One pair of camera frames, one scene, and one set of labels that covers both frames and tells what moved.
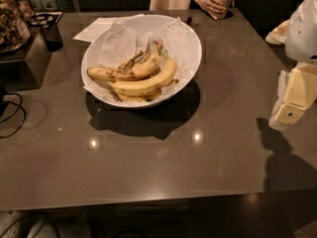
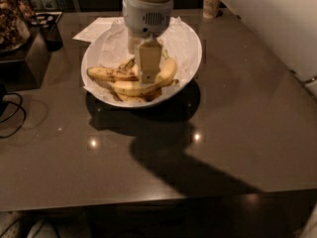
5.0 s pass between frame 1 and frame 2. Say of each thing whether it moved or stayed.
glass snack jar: stayed
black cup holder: stayed
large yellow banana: stayed
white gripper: moved
